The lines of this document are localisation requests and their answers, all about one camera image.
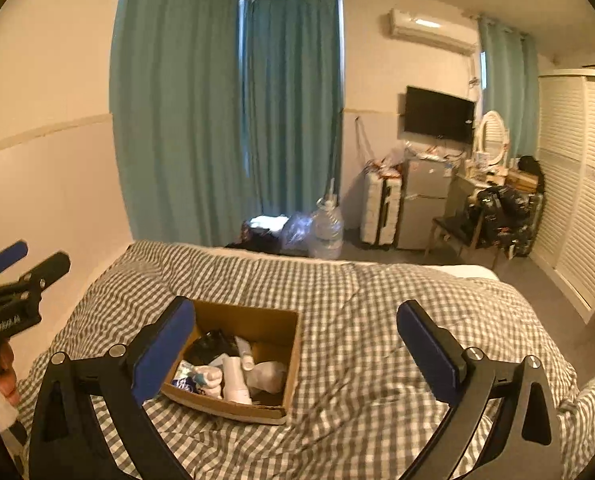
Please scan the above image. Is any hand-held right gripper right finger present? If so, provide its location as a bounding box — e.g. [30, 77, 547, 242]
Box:
[396, 300, 563, 480]

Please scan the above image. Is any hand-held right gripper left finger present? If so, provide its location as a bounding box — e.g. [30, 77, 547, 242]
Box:
[27, 296, 196, 480]

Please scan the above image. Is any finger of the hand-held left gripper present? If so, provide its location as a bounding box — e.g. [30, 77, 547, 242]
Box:
[20, 251, 72, 295]
[0, 241, 29, 291]

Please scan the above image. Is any blue and white packet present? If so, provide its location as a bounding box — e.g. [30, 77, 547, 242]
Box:
[172, 362, 200, 392]

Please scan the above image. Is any white cloth bundle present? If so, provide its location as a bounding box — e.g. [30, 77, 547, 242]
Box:
[197, 364, 225, 400]

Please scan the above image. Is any brown cardboard box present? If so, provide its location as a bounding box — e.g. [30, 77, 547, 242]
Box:
[161, 299, 301, 426]

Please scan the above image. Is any white hair dryer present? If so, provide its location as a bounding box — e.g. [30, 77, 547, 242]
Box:
[223, 356, 253, 403]

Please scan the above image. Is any small white bottle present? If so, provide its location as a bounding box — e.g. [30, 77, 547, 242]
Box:
[234, 336, 255, 372]

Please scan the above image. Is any grey checkered blanket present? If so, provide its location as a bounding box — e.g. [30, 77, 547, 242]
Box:
[17, 241, 595, 480]

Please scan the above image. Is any dark chair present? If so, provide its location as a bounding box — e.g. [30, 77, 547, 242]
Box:
[425, 215, 478, 261]

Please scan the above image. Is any silver fridge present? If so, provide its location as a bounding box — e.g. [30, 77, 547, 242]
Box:
[396, 157, 453, 251]

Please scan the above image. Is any white suitcase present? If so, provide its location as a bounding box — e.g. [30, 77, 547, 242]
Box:
[360, 170, 403, 247]

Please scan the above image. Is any clear water jug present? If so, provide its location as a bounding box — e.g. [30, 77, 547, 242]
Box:
[310, 199, 344, 261]

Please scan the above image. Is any dressing table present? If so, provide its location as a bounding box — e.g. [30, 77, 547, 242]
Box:
[450, 167, 523, 221]

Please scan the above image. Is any dark suitcase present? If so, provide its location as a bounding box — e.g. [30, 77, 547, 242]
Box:
[515, 192, 547, 258]

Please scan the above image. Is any white folded cloth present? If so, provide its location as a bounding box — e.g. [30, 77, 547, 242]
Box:
[247, 215, 289, 241]

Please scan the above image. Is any clear plastic bag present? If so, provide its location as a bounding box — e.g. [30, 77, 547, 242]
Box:
[280, 212, 318, 256]

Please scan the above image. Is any wide teal curtain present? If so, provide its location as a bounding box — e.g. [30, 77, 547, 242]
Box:
[110, 0, 250, 248]

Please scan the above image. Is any crumpled plastic bag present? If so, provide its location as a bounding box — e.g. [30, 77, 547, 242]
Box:
[387, 141, 421, 168]

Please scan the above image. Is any black bag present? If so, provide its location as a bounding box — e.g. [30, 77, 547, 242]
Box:
[517, 155, 545, 193]

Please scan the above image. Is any white louvered wardrobe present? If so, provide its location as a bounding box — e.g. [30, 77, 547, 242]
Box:
[530, 67, 595, 323]

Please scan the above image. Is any white oval mirror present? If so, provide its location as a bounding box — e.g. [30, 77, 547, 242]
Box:
[474, 111, 509, 168]

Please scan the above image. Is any narrow teal curtain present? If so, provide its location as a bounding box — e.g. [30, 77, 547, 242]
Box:
[477, 17, 541, 161]

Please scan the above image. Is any teal window curtain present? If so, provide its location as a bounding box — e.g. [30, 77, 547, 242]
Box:
[240, 0, 345, 222]

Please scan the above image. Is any white air conditioner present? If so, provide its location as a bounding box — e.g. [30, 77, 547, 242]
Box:
[388, 8, 478, 56]

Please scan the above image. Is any black wall television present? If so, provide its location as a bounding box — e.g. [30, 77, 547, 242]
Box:
[404, 86, 477, 142]

